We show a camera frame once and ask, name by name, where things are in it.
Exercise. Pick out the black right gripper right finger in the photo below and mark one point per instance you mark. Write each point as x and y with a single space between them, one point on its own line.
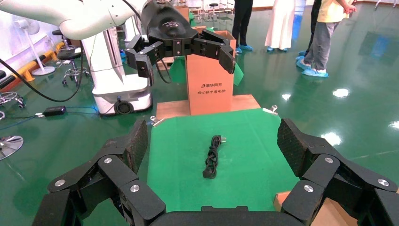
321 168

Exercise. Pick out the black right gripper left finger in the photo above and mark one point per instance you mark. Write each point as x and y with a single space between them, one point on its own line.
124 193

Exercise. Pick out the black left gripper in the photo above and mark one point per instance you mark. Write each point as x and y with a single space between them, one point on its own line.
168 21

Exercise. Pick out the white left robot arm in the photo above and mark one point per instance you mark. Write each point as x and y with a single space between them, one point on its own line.
78 18

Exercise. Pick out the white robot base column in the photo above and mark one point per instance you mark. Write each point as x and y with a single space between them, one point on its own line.
109 78

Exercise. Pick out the tall printed cardboard box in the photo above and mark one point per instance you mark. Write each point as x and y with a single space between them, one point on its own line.
209 78

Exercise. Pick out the plain cardboard box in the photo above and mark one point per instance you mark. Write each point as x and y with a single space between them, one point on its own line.
182 14

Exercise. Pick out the person in black trousers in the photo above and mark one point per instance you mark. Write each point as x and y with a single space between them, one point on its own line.
241 21

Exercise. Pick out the silver binder clip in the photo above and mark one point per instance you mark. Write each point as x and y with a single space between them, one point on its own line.
270 110
157 121

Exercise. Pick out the green table cloth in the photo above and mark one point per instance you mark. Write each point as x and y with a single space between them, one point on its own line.
249 156

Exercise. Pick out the person in white skirt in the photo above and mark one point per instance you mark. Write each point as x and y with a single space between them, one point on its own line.
280 25

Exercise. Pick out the black power adapter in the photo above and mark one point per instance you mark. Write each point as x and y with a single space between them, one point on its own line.
54 111

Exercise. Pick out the black round stool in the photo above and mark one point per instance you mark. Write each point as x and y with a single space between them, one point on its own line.
57 32
69 54

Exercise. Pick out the person in grey trousers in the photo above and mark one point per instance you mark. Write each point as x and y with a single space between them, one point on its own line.
321 43

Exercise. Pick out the chrome disc stool base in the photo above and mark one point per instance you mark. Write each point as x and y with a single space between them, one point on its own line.
9 145

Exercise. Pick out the person in dark trousers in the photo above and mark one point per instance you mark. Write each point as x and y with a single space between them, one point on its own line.
315 18

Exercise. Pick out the yellow floor barrier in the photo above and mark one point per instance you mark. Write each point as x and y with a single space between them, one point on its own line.
28 70

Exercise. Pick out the white pedestal fan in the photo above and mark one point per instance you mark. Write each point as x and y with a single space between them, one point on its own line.
43 71

